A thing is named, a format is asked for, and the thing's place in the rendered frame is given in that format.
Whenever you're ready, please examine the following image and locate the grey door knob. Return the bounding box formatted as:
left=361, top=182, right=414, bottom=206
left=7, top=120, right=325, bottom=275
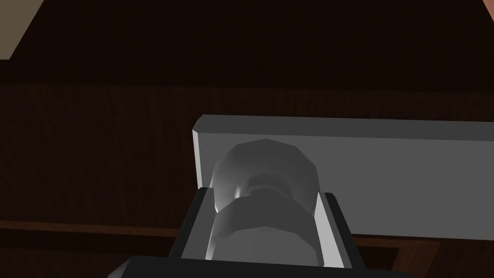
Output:
left=205, top=139, right=325, bottom=267

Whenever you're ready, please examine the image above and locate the dark brown wooden door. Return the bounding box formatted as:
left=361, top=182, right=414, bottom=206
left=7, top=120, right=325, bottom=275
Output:
left=0, top=0, right=494, bottom=278

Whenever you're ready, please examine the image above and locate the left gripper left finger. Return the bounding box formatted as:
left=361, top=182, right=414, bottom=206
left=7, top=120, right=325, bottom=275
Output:
left=168, top=187, right=217, bottom=261

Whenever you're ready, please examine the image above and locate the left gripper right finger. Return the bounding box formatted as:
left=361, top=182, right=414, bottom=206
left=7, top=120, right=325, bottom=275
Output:
left=314, top=192, right=366, bottom=269

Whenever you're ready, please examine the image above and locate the grey knob plate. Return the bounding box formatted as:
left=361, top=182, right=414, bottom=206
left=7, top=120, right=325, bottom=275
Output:
left=192, top=114, right=494, bottom=242

